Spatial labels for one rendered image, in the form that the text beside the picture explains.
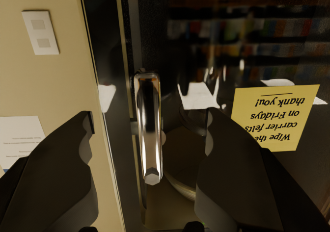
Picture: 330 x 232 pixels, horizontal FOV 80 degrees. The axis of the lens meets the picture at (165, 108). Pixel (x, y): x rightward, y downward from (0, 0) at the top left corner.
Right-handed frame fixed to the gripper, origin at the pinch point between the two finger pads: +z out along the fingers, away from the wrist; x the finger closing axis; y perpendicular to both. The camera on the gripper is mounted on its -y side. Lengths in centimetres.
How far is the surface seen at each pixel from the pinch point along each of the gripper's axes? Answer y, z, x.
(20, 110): 26, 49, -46
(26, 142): 39, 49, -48
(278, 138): 6.2, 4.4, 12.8
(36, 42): 4, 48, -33
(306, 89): 0.8, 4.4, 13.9
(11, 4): -6, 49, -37
